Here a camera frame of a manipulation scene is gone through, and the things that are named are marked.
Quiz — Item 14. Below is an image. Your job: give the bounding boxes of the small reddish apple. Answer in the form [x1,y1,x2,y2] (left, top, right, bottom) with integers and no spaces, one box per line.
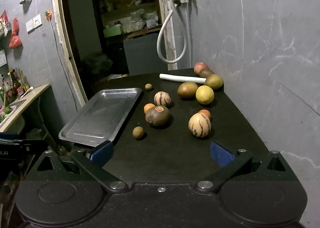
[194,62,208,76]

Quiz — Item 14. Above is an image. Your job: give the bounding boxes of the green vegetables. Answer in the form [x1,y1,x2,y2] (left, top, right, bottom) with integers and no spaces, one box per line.
[0,105,12,121]

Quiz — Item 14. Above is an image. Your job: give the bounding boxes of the red plastic bag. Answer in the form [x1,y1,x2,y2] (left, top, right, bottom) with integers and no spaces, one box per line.
[9,17,23,49]

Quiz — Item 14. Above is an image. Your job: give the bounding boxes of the green box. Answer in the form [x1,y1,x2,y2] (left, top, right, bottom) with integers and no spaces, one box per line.
[103,25,124,38]

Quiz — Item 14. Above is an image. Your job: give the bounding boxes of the round striped pepino melon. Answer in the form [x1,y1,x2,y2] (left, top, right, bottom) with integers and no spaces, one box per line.
[153,91,172,108]

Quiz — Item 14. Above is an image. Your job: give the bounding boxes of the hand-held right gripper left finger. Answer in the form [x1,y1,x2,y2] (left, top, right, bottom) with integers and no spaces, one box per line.
[29,140,129,193]

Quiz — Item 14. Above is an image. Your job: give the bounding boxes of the white tube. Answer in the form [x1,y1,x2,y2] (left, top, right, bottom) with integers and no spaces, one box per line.
[159,73,207,84]

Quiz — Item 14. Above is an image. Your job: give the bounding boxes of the egg-shaped striped pepino melon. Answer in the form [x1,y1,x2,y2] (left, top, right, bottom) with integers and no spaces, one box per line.
[188,113,212,139]

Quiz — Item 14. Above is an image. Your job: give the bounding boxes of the cluster of condiment bottles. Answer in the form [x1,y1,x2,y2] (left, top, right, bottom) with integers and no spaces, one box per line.
[0,67,30,100]

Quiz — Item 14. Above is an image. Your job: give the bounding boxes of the small brown kiwi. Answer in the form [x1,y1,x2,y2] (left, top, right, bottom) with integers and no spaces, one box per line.
[199,68,215,79]

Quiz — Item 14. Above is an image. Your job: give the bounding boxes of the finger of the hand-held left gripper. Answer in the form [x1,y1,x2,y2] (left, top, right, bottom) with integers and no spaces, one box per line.
[0,132,20,140]
[17,140,48,155]

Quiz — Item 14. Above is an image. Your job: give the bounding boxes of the grey cable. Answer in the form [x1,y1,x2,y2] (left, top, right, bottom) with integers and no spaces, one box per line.
[49,19,73,98]

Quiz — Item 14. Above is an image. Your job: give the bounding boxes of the metal tray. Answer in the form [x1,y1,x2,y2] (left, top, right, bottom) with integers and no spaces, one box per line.
[58,87,143,147]

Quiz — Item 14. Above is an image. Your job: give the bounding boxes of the hanging printed packets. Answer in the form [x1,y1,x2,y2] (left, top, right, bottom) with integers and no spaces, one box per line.
[0,10,12,39]

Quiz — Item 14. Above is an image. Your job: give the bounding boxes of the round green-brown pear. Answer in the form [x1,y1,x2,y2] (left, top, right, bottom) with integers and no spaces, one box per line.
[177,81,199,100]

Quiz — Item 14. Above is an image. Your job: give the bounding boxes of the wooden shelf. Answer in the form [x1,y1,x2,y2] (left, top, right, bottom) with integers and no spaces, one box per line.
[89,0,163,41]

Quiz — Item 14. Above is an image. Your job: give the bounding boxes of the oval green-brown pear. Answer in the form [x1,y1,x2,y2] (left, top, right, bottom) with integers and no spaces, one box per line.
[204,73,224,90]

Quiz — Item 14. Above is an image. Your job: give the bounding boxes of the yellow lemon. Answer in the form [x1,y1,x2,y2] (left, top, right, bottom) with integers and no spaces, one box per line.
[195,85,215,105]

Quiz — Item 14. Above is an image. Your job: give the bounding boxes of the grey cabinet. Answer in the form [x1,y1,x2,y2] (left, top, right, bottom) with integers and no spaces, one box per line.
[123,31,168,76]

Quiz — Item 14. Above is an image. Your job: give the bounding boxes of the white hose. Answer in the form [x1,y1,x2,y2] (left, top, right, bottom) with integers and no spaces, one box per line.
[156,0,193,64]

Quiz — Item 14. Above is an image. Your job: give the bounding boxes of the dark bag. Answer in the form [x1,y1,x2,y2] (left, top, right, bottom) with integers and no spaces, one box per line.
[82,51,113,79]

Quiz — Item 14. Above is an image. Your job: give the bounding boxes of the large brown kiwi with sticker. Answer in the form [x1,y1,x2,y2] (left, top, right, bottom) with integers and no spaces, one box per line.
[145,105,171,127]

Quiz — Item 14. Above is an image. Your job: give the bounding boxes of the clear plastic bags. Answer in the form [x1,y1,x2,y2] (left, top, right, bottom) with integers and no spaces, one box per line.
[129,8,161,31]

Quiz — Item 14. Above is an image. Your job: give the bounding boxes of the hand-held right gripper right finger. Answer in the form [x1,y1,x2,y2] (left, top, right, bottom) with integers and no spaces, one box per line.
[195,141,293,192]

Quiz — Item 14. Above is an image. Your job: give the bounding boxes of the white wall switch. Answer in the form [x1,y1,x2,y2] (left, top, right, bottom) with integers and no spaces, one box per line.
[25,14,43,34]

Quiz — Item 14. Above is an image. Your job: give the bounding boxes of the metal sink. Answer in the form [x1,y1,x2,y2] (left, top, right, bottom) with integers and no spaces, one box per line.
[0,99,27,128]

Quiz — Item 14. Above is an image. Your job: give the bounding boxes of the peeling white door jamb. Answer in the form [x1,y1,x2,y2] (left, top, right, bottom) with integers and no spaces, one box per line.
[154,0,177,71]

